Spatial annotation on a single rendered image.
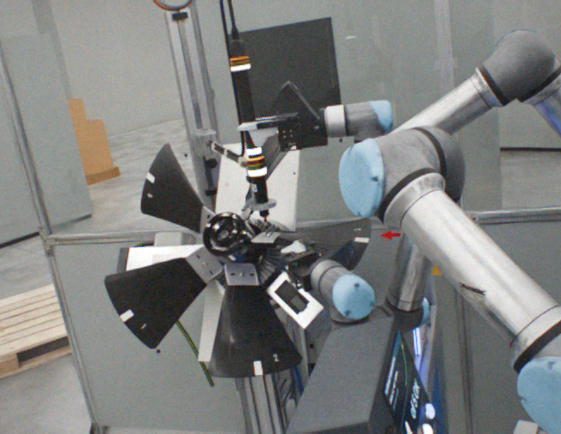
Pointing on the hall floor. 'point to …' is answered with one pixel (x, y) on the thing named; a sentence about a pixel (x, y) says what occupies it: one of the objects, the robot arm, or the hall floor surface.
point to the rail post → (443, 384)
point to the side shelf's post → (308, 348)
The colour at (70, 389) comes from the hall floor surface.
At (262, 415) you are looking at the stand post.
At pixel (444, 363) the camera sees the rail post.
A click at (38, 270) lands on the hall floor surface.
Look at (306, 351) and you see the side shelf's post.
